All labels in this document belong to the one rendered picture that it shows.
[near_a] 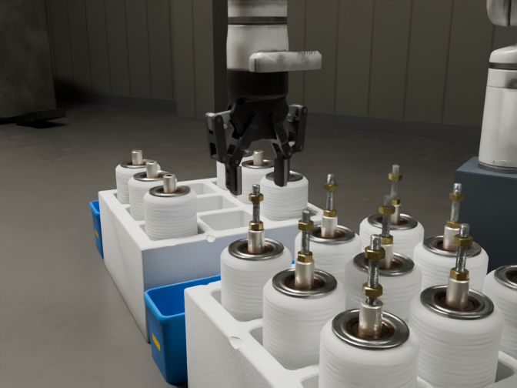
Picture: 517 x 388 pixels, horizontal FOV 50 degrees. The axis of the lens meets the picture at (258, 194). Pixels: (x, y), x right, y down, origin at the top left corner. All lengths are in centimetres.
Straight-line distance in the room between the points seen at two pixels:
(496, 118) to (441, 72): 198
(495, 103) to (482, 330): 50
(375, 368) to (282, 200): 59
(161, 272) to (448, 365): 54
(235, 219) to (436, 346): 63
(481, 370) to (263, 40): 42
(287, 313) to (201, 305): 18
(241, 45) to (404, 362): 38
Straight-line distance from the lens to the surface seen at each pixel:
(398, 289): 69
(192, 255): 100
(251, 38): 66
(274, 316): 64
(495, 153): 103
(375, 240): 53
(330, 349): 55
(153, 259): 98
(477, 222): 104
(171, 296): 97
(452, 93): 299
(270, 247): 75
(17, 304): 125
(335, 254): 77
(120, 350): 103
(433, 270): 77
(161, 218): 100
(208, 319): 74
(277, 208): 109
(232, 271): 72
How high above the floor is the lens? 53
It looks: 16 degrees down
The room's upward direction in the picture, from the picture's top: straight up
